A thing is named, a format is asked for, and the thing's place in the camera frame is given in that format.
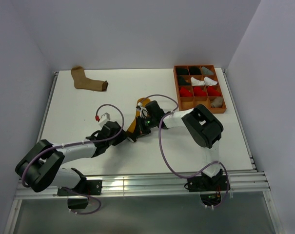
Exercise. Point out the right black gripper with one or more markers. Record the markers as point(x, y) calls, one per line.
point(140, 130)

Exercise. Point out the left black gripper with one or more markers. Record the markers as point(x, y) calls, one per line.
point(122, 136)

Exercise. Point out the mustard yellow striped sock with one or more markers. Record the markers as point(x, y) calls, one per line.
point(136, 128)

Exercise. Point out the tan sock with red cuff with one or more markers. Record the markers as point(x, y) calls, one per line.
point(217, 102)

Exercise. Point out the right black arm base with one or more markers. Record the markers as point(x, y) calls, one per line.
point(215, 185)

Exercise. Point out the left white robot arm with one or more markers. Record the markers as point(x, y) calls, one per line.
point(43, 164)

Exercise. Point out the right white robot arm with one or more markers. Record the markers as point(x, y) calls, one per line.
point(204, 128)

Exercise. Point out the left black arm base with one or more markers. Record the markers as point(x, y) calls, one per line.
point(82, 196)

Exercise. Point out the red rolled sock left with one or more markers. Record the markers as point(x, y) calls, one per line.
point(184, 92)

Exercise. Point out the red rolled sock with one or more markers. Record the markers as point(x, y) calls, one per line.
point(199, 92)
point(184, 92)
point(213, 92)

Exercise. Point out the black rolled sock middle-left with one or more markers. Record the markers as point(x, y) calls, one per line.
point(182, 81)

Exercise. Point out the red rolled sock middle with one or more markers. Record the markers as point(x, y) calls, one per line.
point(199, 92)

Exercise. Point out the orange compartment organizer box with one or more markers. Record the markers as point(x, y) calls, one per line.
point(186, 103)

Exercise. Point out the black rolled sock back-left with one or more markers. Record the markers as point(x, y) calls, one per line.
point(182, 71)

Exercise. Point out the white rolled sock middle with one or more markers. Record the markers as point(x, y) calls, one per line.
point(196, 82)

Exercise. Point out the white rolled sock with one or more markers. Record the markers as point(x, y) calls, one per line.
point(210, 82)
point(196, 82)

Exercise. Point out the black rolled sock back-middle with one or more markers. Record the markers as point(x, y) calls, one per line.
point(193, 70)

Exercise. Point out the red rolled sock right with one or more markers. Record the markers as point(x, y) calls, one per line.
point(213, 92)

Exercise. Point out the brown sock on table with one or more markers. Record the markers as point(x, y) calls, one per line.
point(81, 81)

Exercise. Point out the white rolled sock right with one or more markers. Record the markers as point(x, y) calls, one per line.
point(210, 82)

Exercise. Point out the grey rolled sock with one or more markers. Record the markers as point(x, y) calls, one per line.
point(206, 71)

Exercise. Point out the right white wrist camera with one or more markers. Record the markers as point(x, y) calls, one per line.
point(142, 110)

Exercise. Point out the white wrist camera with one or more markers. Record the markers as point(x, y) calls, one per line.
point(142, 110)
point(103, 119)

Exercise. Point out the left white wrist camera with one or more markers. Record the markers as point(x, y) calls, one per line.
point(103, 119)

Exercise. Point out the aluminium frame rail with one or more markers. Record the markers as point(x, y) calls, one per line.
point(154, 184)

